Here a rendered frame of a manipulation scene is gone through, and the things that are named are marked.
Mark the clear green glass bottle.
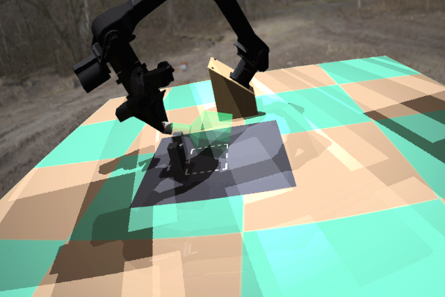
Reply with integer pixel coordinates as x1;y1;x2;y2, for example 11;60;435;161
161;111;233;159

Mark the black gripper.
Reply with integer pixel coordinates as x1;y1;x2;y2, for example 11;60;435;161
115;61;168;132

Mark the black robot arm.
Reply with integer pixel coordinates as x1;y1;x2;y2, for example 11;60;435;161
72;0;270;95

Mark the dark grey flat mat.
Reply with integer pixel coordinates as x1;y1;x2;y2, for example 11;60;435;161
130;120;296;208

